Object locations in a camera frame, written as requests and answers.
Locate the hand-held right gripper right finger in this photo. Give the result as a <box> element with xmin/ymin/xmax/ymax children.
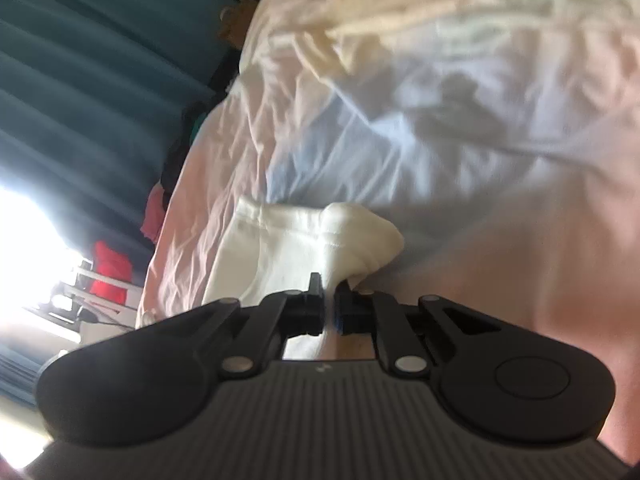
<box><xmin>334</xmin><ymin>281</ymin><xmax>502</xmax><ymax>381</ymax></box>

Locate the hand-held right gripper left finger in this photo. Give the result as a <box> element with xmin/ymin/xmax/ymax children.
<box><xmin>192</xmin><ymin>272</ymin><xmax>325</xmax><ymax>377</ymax></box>

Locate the white garment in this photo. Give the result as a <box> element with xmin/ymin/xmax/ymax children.
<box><xmin>200</xmin><ymin>196</ymin><xmax>405</xmax><ymax>361</ymax></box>

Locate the dark clothes pile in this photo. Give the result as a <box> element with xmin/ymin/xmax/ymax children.
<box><xmin>159</xmin><ymin>45</ymin><xmax>246</xmax><ymax>196</ymax></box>

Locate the pink cloth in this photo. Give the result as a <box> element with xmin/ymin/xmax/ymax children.
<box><xmin>140</xmin><ymin>182</ymin><xmax>168</xmax><ymax>243</ymax></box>

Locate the pastel bed sheet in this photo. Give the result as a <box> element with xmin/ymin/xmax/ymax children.
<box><xmin>136</xmin><ymin>0</ymin><xmax>640</xmax><ymax>471</ymax></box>

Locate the red cloth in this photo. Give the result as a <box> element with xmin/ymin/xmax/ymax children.
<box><xmin>89</xmin><ymin>240</ymin><xmax>134</xmax><ymax>305</ymax></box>

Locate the white drying rack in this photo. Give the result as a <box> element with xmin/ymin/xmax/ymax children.
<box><xmin>47</xmin><ymin>260</ymin><xmax>143</xmax><ymax>333</ymax></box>

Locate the brown plush toy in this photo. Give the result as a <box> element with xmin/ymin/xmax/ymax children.
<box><xmin>216</xmin><ymin>0</ymin><xmax>261</xmax><ymax>50</ymax></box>

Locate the teal curtain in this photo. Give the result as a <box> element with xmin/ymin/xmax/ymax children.
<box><xmin>0</xmin><ymin>0</ymin><xmax>251</xmax><ymax>401</ymax></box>

